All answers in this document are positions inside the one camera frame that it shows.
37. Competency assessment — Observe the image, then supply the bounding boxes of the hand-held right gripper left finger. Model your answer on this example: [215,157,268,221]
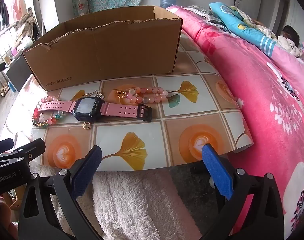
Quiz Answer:
[18,145,104,240]

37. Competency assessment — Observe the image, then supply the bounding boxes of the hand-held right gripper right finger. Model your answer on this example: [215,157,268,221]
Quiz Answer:
[199,144,285,240]

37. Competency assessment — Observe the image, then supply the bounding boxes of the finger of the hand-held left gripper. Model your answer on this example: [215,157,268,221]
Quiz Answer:
[0,138,15,153]
[0,139,46,167]

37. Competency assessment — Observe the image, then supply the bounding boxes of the multicolour bead bracelet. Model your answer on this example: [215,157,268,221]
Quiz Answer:
[32,95,65,130]

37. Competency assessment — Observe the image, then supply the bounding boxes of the pink strap digital watch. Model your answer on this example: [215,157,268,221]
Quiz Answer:
[39,96,152,123]

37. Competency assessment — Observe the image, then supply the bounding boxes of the pink bead bracelet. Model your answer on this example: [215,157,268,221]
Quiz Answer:
[127,86,170,104]

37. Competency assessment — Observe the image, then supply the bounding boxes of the brown cardboard box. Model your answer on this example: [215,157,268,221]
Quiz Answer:
[22,5,183,92]

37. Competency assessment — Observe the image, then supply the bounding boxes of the white fluffy cloth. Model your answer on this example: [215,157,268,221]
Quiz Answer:
[39,166,201,240]

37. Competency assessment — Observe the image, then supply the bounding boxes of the dark cabinet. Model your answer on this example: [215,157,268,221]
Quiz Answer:
[6,55,32,93]

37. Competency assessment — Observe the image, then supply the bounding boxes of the pink floral blanket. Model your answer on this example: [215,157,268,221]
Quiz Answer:
[165,5,304,240]

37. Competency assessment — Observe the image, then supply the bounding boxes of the hanging clothes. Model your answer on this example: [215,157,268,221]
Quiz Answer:
[0,0,27,34]

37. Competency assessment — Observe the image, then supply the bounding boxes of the blue patterned quilt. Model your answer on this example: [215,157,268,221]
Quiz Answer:
[209,2,280,57]

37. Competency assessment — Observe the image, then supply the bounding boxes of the white floral quilt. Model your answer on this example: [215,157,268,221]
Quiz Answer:
[231,6,279,42]

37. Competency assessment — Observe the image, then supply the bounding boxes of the grey lace cloth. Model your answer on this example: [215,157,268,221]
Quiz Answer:
[186,4,226,28]

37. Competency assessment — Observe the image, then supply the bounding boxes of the grey door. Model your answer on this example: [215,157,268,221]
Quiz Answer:
[261,0,292,34]

